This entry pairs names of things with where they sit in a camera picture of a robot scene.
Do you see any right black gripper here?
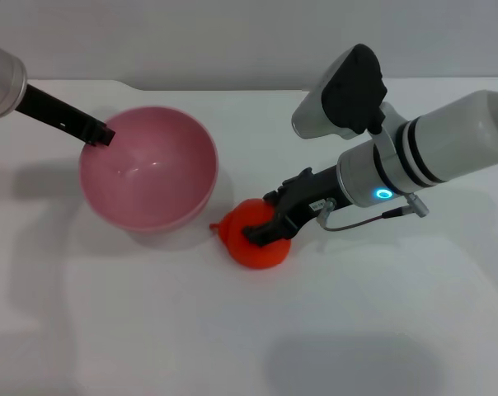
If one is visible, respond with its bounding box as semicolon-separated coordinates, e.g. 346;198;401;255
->
242;167;354;249

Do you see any pink bowl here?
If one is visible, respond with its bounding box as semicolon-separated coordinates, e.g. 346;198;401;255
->
78;106;219;234

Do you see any orange plush fruit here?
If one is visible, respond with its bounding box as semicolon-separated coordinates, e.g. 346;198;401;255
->
209;197;293;270

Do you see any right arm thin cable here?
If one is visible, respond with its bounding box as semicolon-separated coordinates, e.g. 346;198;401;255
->
317;193;430;233

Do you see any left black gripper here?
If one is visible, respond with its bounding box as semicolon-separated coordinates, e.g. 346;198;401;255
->
16;84;117;148

